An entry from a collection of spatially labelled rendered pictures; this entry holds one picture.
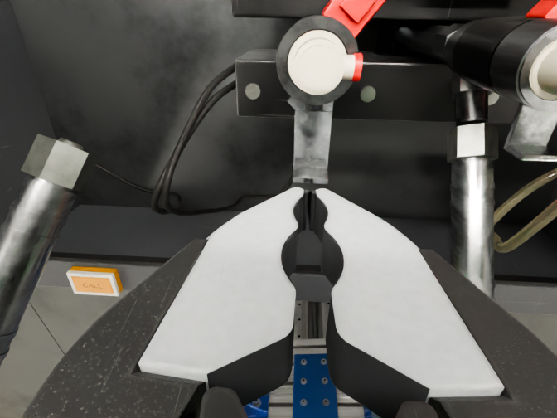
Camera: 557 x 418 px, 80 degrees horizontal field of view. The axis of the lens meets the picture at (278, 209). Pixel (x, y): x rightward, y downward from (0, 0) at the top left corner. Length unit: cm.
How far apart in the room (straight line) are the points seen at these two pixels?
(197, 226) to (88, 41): 24
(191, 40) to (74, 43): 13
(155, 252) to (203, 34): 24
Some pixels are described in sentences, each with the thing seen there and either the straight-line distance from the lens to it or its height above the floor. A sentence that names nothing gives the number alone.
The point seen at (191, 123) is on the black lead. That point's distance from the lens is 24.
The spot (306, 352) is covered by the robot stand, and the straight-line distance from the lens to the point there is 84.
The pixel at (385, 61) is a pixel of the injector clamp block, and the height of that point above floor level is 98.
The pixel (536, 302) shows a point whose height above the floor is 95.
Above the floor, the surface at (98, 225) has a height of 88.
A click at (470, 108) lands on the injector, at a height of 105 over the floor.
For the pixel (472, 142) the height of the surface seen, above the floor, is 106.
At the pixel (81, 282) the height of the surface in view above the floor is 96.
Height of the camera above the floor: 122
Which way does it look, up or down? 60 degrees down
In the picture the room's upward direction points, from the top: 172 degrees counter-clockwise
